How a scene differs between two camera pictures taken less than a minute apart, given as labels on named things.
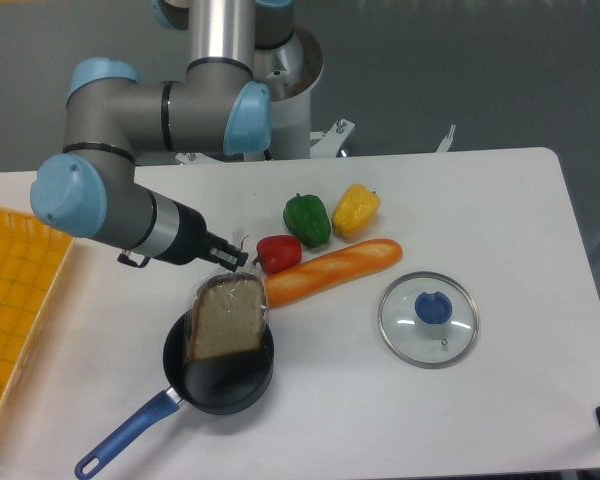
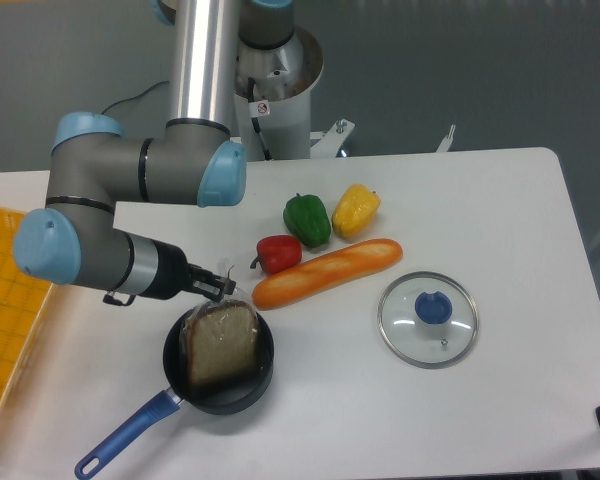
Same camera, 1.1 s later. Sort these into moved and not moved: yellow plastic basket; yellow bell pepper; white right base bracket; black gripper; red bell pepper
Moved: black gripper
Not moved: red bell pepper; yellow bell pepper; yellow plastic basket; white right base bracket
